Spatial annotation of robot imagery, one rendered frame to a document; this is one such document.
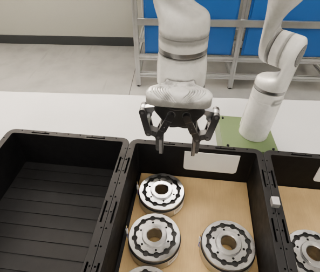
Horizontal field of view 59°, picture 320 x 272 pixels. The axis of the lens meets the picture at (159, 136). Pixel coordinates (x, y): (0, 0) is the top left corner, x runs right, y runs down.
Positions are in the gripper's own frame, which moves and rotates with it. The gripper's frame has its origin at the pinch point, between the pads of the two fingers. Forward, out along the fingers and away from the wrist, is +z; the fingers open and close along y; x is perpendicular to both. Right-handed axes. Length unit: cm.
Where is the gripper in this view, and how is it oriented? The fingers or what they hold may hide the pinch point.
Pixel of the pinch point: (177, 146)
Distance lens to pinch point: 53.3
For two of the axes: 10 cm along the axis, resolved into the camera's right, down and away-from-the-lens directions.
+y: -9.9, -0.8, 0.9
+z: 0.0, 7.5, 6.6
